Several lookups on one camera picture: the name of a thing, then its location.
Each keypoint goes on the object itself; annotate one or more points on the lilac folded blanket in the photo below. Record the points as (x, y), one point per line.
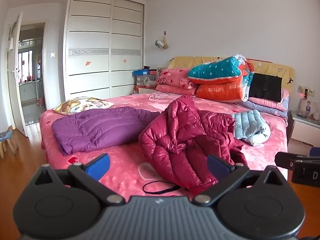
(262, 110)

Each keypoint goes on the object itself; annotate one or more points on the white sliding-door wardrobe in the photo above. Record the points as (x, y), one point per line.
(87, 62)

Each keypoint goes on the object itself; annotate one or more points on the light blue down jacket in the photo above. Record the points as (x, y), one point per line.
(250, 126)

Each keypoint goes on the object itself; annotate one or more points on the teal and orange quilt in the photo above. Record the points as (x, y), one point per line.
(220, 80)

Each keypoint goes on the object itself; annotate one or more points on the door hanging sign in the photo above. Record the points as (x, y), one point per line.
(12, 32)

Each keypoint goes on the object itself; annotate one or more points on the white plastic bag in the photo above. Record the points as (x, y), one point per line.
(149, 82)

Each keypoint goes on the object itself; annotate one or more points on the purple down jacket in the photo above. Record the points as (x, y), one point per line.
(100, 127)

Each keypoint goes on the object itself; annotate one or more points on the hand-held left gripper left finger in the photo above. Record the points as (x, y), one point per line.
(98, 166)

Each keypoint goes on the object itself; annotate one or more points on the red down jacket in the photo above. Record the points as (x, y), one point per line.
(185, 135)

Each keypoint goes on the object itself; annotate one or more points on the hanging wall ornament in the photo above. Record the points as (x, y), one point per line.
(161, 43)

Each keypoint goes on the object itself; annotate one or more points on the red and white nightstand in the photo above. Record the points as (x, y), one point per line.
(146, 90)

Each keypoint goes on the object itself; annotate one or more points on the white room door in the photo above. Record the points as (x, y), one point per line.
(16, 92)

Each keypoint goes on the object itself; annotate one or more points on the pink folded blanket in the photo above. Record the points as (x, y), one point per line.
(172, 90)

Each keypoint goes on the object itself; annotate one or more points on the small blue stool chair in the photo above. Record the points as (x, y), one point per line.
(6, 136)

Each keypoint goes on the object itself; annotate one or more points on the bed with pink blanket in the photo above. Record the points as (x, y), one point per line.
(125, 157)

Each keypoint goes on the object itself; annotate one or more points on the clear plastic hanger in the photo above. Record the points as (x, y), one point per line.
(153, 96)

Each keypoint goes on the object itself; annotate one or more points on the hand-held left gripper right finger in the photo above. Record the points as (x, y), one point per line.
(218, 166)

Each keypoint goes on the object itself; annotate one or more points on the cartoon print pillow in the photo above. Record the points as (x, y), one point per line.
(82, 105)

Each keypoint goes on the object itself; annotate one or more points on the yellow covered headboard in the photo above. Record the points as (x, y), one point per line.
(270, 67)

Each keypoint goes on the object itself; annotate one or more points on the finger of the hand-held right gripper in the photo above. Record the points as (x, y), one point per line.
(285, 158)

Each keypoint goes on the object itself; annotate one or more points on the pink heart pillows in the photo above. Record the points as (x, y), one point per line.
(175, 77)

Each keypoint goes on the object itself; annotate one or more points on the wall power outlets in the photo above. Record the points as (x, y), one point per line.
(305, 91)

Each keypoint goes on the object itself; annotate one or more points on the framed photo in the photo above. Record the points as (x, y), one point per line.
(308, 108)

